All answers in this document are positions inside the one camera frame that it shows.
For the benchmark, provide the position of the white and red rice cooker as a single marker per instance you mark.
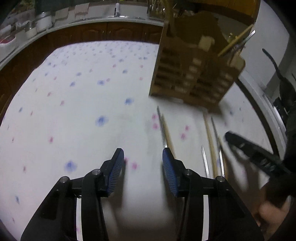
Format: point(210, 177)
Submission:
point(7, 42)

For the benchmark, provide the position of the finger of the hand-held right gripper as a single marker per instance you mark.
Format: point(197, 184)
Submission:
point(249, 150)

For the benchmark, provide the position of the sink faucet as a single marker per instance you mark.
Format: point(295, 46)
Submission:
point(117, 7)

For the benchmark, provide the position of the white kitchen countertop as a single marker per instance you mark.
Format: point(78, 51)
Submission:
point(138, 19)

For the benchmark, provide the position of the gas stove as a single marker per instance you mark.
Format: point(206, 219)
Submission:
point(281, 111)

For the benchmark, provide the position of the wooden utensil holder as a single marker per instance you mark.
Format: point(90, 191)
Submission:
point(185, 76)

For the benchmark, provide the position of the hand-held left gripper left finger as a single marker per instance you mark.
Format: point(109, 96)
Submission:
point(115, 171)

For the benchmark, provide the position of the white floral tablecloth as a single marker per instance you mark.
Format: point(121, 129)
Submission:
point(81, 81)

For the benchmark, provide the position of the small lidded jar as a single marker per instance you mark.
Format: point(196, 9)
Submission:
point(30, 29)

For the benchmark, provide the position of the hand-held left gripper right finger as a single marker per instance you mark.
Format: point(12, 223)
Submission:
point(170, 171)

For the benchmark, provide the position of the black wok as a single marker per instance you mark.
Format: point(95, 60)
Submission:
point(289, 90)

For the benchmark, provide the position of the countertop utensil rack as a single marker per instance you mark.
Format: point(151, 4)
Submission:
point(157, 5)

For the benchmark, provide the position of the person's right hand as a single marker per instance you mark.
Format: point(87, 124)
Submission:
point(270, 212)

